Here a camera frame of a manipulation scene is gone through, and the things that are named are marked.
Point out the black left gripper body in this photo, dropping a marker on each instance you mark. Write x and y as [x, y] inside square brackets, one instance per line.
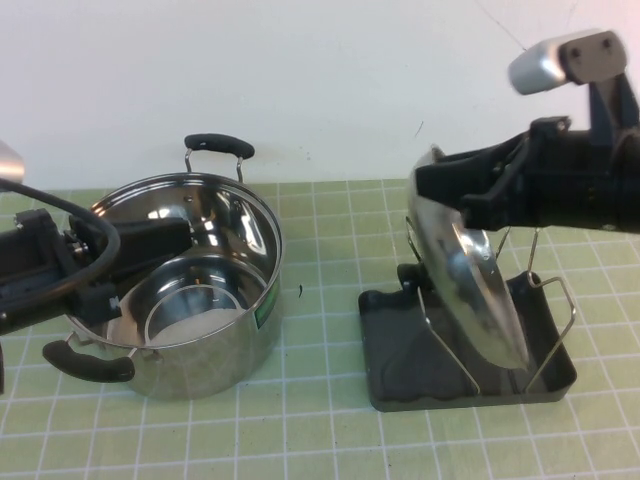
[40, 270]

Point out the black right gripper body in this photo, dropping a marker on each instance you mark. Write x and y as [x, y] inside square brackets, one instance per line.
[570, 180]

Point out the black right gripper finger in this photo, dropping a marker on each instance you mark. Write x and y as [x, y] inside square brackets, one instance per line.
[465, 177]
[492, 210]

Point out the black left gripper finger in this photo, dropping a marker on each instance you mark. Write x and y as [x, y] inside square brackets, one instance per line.
[150, 245]
[160, 227]

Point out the steel pot lid black knob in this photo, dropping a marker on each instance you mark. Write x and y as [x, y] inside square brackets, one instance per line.
[475, 300]

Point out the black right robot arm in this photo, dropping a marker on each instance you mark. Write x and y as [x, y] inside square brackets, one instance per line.
[631, 185]

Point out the stainless steel cooking pot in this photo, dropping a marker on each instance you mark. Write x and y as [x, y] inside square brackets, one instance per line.
[210, 360]

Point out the dark grey drip tray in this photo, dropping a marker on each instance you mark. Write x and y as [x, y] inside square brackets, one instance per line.
[400, 360]

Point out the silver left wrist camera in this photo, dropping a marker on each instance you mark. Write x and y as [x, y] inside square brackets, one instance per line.
[11, 162]

